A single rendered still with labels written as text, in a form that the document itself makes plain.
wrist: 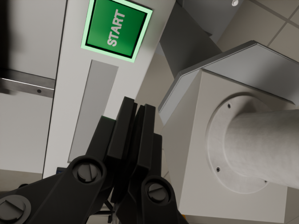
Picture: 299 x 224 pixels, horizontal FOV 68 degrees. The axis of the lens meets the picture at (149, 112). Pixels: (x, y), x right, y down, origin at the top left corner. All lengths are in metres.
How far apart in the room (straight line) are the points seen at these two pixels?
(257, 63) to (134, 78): 0.29
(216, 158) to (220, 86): 0.14
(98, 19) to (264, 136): 0.28
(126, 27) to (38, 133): 0.36
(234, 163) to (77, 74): 0.30
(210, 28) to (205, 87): 0.92
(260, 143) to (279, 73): 0.20
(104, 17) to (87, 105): 0.11
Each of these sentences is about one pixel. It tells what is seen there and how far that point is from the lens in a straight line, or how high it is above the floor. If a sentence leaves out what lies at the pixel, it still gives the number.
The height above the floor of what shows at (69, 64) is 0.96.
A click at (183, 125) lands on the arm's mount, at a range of 0.44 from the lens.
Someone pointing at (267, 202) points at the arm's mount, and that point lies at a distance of 0.54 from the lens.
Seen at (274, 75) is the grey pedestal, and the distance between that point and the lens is 0.53.
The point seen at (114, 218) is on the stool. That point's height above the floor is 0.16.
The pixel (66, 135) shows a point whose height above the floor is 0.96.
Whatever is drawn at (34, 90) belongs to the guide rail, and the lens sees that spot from 0.42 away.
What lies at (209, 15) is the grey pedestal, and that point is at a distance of 1.31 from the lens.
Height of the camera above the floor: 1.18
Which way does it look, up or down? 49 degrees down
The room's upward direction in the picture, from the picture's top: 169 degrees clockwise
